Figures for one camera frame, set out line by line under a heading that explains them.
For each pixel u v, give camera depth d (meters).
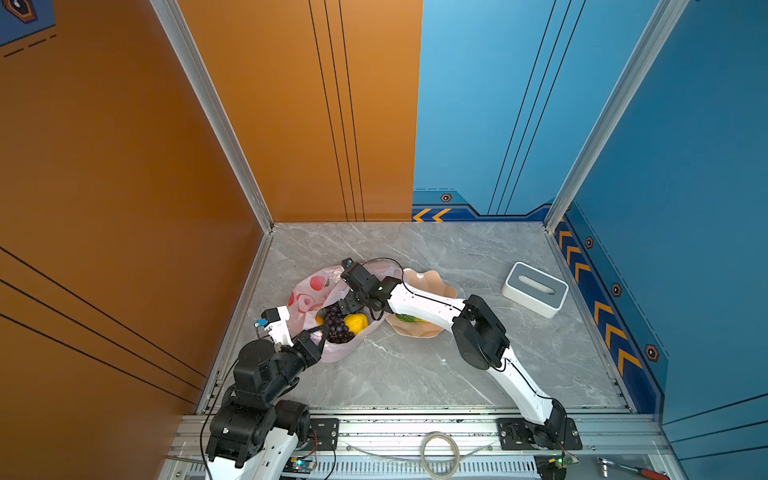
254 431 0.46
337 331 0.83
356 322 0.86
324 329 0.66
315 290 0.92
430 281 0.99
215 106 0.86
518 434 0.73
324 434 0.74
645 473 0.68
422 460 0.69
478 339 0.56
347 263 0.83
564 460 0.68
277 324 0.60
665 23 0.71
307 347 0.57
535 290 0.95
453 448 0.71
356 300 0.81
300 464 0.71
